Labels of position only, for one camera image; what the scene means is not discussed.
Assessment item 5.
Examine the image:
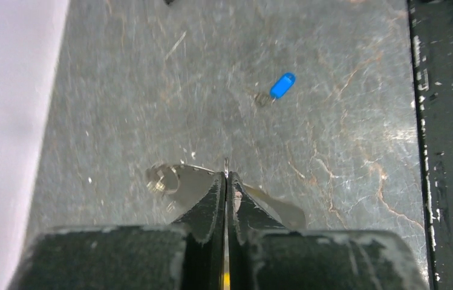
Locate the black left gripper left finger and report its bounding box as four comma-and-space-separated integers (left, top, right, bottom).
8, 172, 226, 289

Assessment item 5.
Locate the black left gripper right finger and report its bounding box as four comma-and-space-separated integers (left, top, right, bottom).
226, 172, 427, 289

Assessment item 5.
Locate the blue tagged key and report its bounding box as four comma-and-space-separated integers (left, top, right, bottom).
255, 72, 296, 106

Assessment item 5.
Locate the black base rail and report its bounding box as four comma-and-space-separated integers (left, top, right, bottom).
408, 1, 453, 289

